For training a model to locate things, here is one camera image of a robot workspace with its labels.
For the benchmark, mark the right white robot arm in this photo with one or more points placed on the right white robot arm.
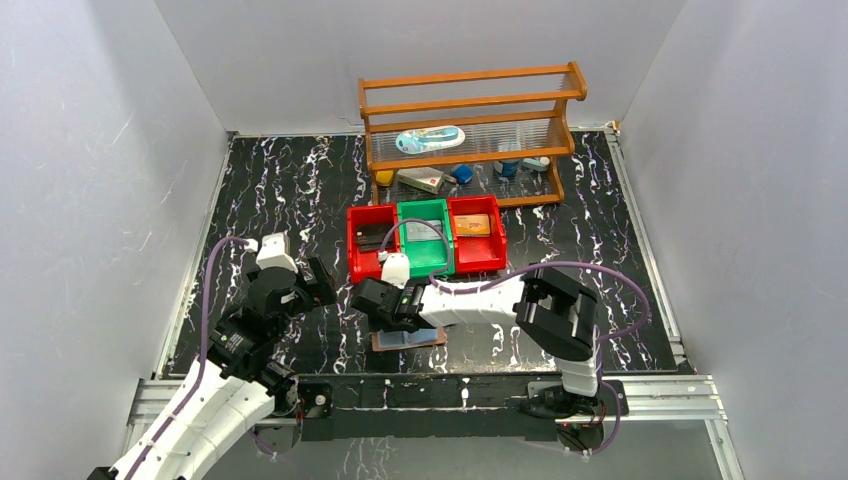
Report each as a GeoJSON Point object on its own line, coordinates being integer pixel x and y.
{"type": "Point", "coordinates": [552, 309]}

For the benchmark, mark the dark credit card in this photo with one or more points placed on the dark credit card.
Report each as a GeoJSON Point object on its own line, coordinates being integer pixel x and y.
{"type": "Point", "coordinates": [369, 237]}

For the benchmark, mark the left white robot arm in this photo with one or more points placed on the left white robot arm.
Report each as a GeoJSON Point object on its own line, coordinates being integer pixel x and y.
{"type": "Point", "coordinates": [235, 381]}

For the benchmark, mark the green plastic bin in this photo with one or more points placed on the green plastic bin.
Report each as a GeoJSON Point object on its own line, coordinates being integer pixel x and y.
{"type": "Point", "coordinates": [425, 257]}

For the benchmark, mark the yellow small object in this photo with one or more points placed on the yellow small object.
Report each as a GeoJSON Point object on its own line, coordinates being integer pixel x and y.
{"type": "Point", "coordinates": [384, 178]}

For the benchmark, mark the pink leather card holder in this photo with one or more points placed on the pink leather card holder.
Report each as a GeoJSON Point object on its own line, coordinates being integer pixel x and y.
{"type": "Point", "coordinates": [382, 341]}

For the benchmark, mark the blue cup on shelf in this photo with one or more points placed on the blue cup on shelf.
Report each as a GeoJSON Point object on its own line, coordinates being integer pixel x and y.
{"type": "Point", "coordinates": [507, 169]}

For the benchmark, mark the red bin with dark card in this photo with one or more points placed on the red bin with dark card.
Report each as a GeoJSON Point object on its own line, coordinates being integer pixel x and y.
{"type": "Point", "coordinates": [364, 265]}

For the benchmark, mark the black base frame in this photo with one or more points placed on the black base frame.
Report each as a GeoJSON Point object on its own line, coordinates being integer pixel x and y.
{"type": "Point", "coordinates": [529, 406]}

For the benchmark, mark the teal white tube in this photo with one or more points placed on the teal white tube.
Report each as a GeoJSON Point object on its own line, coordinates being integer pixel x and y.
{"type": "Point", "coordinates": [537, 164]}

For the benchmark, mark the red bin with orange card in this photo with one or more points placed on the red bin with orange card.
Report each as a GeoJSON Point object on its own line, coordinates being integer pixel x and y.
{"type": "Point", "coordinates": [481, 254]}

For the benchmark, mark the orange credit card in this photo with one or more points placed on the orange credit card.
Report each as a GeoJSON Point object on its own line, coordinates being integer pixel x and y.
{"type": "Point", "coordinates": [472, 225]}

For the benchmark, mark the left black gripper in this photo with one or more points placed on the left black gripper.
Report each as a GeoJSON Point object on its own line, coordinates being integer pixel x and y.
{"type": "Point", "coordinates": [318, 282]}

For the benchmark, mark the blue small object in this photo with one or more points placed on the blue small object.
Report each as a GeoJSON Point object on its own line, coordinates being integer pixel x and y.
{"type": "Point", "coordinates": [462, 174]}

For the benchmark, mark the wooden shelf rack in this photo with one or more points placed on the wooden shelf rack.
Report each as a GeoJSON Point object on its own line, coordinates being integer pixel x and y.
{"type": "Point", "coordinates": [497, 127]}

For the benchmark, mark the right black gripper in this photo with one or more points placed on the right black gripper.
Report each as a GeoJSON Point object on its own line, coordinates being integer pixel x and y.
{"type": "Point", "coordinates": [381, 323]}

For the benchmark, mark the grey credit card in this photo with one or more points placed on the grey credit card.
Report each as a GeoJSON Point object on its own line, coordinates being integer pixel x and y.
{"type": "Point", "coordinates": [426, 230]}

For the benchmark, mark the blue white oval package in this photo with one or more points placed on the blue white oval package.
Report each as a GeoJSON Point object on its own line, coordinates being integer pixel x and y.
{"type": "Point", "coordinates": [426, 140]}

